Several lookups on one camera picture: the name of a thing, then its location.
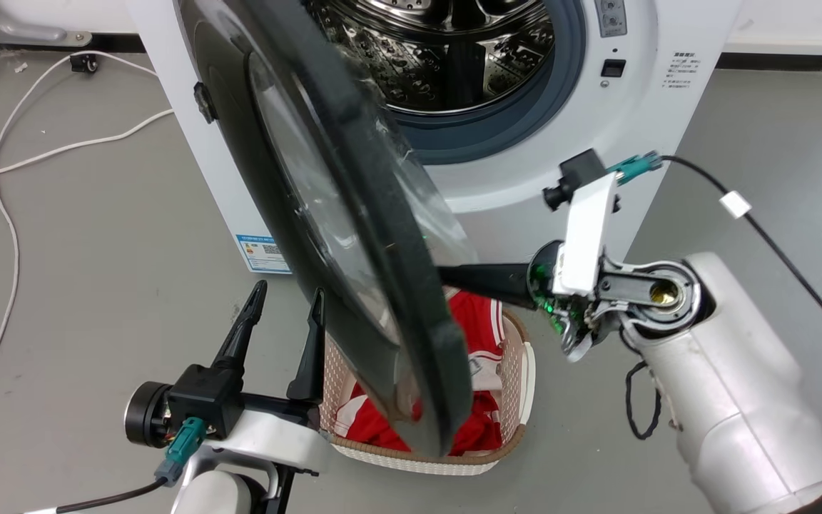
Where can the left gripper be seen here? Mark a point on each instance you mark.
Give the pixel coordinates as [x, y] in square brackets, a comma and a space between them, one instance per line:
[145, 415]

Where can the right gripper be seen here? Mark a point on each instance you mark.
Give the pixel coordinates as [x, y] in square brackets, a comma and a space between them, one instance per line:
[543, 282]

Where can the dark round washing machine door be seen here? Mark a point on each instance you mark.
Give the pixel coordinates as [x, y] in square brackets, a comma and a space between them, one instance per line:
[354, 235]

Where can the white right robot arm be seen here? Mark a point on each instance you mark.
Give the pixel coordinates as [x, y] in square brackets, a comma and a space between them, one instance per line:
[732, 392]

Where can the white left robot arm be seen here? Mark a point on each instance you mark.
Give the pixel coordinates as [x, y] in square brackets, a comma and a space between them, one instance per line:
[215, 497]

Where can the clear door glass bowl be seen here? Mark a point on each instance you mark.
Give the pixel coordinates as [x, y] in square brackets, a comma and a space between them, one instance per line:
[311, 200]

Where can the white front-load washing machine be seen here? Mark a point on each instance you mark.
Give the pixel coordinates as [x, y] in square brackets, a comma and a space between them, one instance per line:
[568, 143]

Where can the grey rubber door gasket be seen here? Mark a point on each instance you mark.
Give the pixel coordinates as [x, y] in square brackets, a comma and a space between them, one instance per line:
[525, 121]

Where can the black door latch catch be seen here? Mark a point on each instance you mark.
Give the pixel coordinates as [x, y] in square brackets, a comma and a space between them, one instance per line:
[205, 102]

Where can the red white garment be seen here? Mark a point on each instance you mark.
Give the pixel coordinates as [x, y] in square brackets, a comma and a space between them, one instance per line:
[479, 321]

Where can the blue white energy label sticker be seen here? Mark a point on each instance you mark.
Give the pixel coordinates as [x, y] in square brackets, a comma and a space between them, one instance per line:
[262, 253]

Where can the white woven laundry basket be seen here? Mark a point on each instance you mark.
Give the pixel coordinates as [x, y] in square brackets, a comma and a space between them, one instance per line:
[518, 385]

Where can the stainless steel washer drum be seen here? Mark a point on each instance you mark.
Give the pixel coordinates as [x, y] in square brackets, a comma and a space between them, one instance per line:
[454, 50]

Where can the small black floor plug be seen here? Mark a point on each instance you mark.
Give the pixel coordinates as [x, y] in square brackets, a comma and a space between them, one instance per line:
[84, 63]

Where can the white appliance base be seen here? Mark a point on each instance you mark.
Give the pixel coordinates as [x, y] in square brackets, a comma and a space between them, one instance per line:
[40, 21]

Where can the white cabinet base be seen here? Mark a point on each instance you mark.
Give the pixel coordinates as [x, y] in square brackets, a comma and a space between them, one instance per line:
[796, 25]

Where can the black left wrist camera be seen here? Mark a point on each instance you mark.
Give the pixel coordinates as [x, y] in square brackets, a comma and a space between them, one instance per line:
[204, 396]

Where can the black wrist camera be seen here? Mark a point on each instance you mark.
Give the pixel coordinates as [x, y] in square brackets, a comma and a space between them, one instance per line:
[204, 396]
[581, 171]

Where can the white left camera bracket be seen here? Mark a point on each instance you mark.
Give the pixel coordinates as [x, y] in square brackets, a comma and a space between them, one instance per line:
[275, 439]

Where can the white camera bracket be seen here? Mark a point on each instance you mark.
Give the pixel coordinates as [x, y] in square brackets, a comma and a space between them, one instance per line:
[586, 235]
[275, 439]

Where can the white right camera bracket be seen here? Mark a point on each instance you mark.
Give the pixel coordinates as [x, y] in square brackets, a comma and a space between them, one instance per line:
[586, 235]

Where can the teal left camera connector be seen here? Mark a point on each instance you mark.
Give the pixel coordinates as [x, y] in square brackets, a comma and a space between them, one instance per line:
[184, 444]

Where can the teal camera connector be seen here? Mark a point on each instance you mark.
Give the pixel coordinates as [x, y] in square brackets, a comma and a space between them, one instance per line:
[184, 444]
[633, 168]

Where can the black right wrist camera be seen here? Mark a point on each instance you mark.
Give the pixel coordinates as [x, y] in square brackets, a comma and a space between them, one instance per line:
[581, 171]

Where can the teal right camera connector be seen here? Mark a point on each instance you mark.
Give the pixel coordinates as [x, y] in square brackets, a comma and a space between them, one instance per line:
[633, 168]

